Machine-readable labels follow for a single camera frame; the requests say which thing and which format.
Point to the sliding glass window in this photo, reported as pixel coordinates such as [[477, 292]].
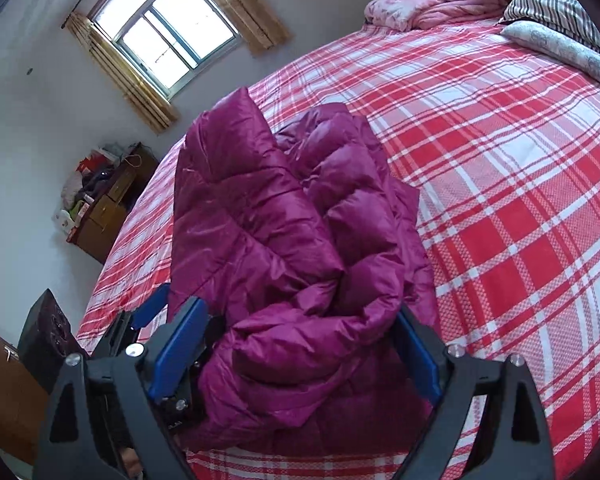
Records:
[[170, 30]]

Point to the white printed box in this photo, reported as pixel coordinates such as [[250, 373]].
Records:
[[64, 220]]

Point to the black speaker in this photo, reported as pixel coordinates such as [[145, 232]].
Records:
[[40, 330]]

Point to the brown wooden door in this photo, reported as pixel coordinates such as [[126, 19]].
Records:
[[5, 400]]

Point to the red bag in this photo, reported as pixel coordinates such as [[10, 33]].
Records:
[[89, 166]]

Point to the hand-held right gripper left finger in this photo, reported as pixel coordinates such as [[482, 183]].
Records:
[[177, 355]]

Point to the magenta down jacket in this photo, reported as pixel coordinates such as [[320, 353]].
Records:
[[280, 260]]

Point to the grey patterned pillow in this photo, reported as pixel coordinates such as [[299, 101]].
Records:
[[555, 42]]

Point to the beige patterned curtain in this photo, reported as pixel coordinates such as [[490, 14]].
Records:
[[245, 10], [125, 80]]

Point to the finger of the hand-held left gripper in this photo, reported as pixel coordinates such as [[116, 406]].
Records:
[[147, 307], [212, 335]]

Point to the white gift bag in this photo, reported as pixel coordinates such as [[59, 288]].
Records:
[[106, 155]]

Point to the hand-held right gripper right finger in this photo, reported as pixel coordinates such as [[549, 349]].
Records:
[[417, 355]]

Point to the pile of clothes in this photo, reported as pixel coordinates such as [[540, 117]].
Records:
[[85, 187]]

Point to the pink floral quilt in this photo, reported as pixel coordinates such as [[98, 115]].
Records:
[[430, 7]]

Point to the red plaid bed sheet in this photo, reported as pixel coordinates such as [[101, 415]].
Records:
[[505, 210]]

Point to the brown wooden desk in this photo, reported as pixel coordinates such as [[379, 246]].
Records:
[[100, 215]]

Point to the striped pillow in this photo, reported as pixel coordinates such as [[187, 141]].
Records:
[[550, 10]]

